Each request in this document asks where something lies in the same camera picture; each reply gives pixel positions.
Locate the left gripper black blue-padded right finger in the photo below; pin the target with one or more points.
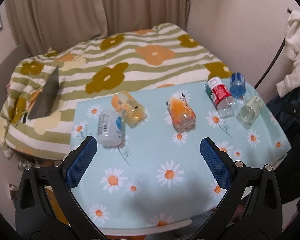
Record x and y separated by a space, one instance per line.
251 207

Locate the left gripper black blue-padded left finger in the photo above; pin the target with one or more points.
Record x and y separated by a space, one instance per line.
34 216

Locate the clear cup pale green label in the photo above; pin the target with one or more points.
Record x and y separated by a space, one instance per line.
249 112

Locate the white bottle cup blue logo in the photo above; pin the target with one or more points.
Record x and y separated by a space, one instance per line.
109 129

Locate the red green label bottle cup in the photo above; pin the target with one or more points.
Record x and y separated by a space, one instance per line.
223 101

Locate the orange cartoon label bottle cup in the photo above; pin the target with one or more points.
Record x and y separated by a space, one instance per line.
182 115

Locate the clear cup orange yellow label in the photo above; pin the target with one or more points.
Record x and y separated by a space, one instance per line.
132 112

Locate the small blue plastic cup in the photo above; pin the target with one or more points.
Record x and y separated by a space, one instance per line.
237 85

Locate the daisy print light blue cloth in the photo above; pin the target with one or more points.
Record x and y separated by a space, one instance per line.
156 176

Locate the white garment hanging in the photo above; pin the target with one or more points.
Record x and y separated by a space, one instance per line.
292 51

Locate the striped flower pattern blanket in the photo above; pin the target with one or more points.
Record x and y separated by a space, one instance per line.
164 55

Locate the beige curtain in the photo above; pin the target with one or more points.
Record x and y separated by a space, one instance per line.
61 24

